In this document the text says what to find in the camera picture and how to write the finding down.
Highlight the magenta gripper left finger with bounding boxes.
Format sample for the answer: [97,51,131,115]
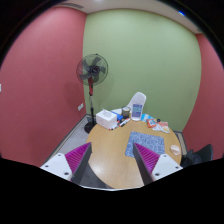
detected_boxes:
[40,142,93,185]

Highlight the grey patterned mouse pad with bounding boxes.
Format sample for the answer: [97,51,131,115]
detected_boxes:
[125,131,165,157]

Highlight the black and red standing fan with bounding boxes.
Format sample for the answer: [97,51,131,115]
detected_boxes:
[76,53,109,134]

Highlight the orange snack packet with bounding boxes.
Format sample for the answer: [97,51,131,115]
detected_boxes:
[147,119,156,128]

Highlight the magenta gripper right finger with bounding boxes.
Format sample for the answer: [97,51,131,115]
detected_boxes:
[132,142,184,186]

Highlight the light blue packet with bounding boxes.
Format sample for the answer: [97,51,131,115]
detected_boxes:
[141,114,153,122]

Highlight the white and red snack packet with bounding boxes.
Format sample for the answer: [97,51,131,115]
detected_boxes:
[153,122,170,133]

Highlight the blue small box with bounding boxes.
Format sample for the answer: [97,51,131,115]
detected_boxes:
[117,114,123,121]

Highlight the black office chair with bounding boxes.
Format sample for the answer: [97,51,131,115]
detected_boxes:
[180,144,213,168]

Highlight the black and red marker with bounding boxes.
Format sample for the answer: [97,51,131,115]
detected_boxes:
[119,118,131,127]

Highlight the white tissue box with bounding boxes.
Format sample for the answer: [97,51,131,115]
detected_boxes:
[96,109,117,129]

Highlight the white plastic chair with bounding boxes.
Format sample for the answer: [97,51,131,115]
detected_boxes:
[128,92,147,109]

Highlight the dark round tin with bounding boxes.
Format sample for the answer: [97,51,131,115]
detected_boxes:
[122,106,131,119]

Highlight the white wall socket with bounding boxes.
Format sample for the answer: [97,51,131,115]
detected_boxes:
[78,103,84,111]

